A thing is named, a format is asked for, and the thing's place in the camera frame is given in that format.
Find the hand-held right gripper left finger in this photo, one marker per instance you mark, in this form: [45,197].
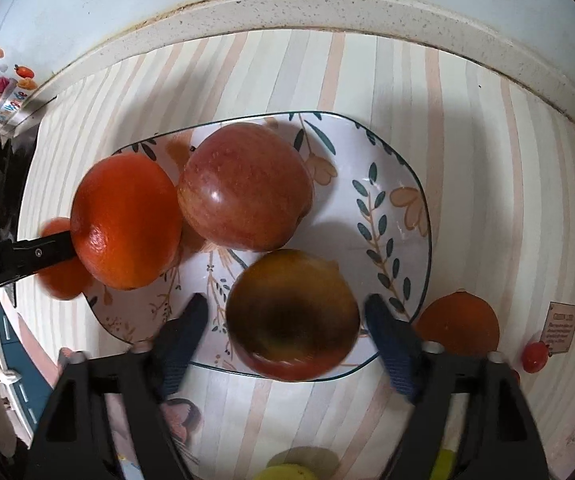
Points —
[185,342]

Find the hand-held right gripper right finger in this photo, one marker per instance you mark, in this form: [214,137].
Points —
[392,347]

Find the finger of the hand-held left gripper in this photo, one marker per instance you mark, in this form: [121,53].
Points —
[42,254]

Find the small orange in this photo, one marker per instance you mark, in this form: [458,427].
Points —
[62,281]
[460,321]

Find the large orange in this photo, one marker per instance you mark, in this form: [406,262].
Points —
[123,220]

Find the dark red apple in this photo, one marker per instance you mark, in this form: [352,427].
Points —
[292,315]

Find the green round fruit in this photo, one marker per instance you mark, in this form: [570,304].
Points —
[285,474]
[445,466]

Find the floral ceramic plate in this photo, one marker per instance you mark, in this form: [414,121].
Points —
[367,170]

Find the black cooktop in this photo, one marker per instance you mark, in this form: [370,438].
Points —
[15,185]

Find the brown mat label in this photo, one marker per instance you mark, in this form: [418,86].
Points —
[562,327]

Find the striped table mat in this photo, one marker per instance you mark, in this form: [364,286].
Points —
[467,160]

